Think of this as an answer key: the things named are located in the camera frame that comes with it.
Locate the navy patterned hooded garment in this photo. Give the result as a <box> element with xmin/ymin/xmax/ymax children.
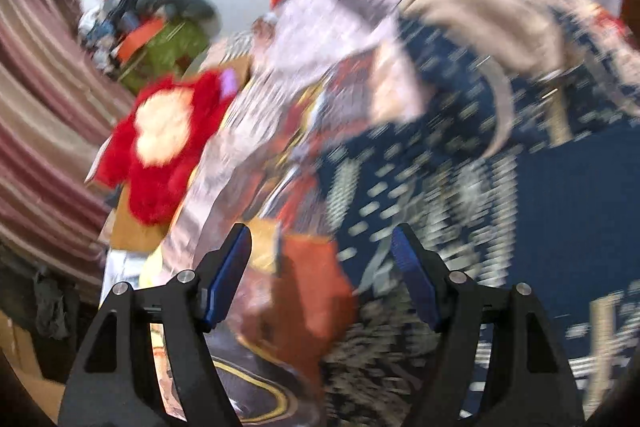
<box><xmin>314</xmin><ymin>0</ymin><xmax>640</xmax><ymax>427</ymax></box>

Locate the brown cardboard sheet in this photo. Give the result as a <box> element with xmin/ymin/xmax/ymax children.
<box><xmin>108</xmin><ymin>184</ymin><xmax>169</xmax><ymax>256</ymax></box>

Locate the red plush toy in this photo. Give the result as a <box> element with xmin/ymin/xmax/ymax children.
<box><xmin>88</xmin><ymin>68</ymin><xmax>240</xmax><ymax>225</ymax></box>

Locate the striped curtain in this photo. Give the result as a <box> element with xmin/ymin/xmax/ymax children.
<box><xmin>1</xmin><ymin>0</ymin><xmax>132</xmax><ymax>301</ymax></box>

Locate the green storage box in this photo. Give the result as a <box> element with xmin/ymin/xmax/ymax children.
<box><xmin>117</xmin><ymin>20</ymin><xmax>209</xmax><ymax>94</ymax></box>

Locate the orange box on pile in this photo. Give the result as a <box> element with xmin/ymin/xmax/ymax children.
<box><xmin>116</xmin><ymin>17</ymin><xmax>165</xmax><ymax>63</ymax></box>

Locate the newspaper print bedspread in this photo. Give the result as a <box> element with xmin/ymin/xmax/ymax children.
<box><xmin>157</xmin><ymin>0</ymin><xmax>639</xmax><ymax>426</ymax></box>

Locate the grey plush pillow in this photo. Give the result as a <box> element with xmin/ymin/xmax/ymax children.
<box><xmin>136</xmin><ymin>0</ymin><xmax>221</xmax><ymax>38</ymax></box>

